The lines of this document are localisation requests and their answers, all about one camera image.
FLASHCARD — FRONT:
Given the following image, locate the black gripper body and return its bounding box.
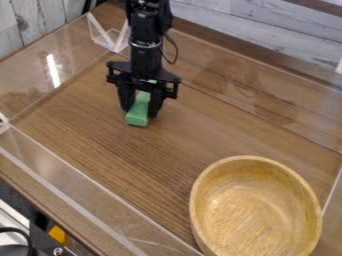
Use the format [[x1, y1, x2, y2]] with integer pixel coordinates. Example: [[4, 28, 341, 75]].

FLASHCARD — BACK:
[[107, 40, 181, 99]]

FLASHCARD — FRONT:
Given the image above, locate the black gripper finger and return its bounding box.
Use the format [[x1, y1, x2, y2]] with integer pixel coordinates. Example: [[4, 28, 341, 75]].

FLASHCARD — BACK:
[[149, 88, 166, 118], [118, 82, 135, 112]]

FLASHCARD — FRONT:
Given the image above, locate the green rectangular block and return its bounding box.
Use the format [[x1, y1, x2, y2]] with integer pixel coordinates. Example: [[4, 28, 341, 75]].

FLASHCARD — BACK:
[[126, 90, 151, 127]]

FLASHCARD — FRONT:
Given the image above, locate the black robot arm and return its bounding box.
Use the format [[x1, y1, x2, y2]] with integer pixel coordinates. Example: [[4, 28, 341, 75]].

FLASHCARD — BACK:
[[107, 0, 182, 118]]

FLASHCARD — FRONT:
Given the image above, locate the brown wooden bowl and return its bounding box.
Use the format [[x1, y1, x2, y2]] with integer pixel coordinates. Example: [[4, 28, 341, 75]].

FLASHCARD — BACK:
[[189, 155, 322, 256]]

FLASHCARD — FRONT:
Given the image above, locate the black device with yellow label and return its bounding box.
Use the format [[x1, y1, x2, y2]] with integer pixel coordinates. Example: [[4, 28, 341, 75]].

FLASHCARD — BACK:
[[30, 213, 78, 256]]

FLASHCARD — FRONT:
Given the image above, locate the clear acrylic corner bracket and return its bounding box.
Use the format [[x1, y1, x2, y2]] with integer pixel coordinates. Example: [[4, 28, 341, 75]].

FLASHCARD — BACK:
[[86, 13, 130, 53]]

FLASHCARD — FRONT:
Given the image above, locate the clear acrylic enclosure wall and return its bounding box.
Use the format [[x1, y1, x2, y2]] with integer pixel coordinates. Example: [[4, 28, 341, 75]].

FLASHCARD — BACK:
[[0, 18, 342, 256]]

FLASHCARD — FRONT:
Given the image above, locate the black cable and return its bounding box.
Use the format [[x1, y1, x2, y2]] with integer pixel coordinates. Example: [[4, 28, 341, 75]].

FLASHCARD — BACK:
[[0, 226, 35, 256]]

